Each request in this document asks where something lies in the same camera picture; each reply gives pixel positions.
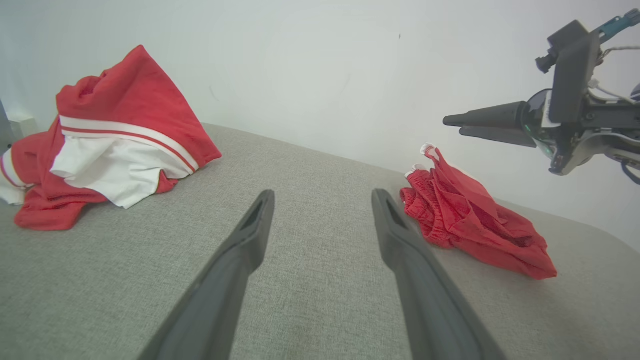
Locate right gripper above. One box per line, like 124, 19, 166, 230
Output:
443, 88, 640, 176

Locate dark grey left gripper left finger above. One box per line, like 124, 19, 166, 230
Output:
137, 189, 276, 360

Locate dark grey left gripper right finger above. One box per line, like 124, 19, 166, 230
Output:
371, 188, 506, 360

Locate red shorts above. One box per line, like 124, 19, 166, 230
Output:
400, 143, 558, 281

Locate red and white shirt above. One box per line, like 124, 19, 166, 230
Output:
0, 45, 223, 232

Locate grey fabric sofa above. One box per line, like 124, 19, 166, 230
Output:
0, 122, 640, 360

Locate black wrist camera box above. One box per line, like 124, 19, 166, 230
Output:
535, 20, 601, 124

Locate teal cable connector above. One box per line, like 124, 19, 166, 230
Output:
597, 8, 640, 42

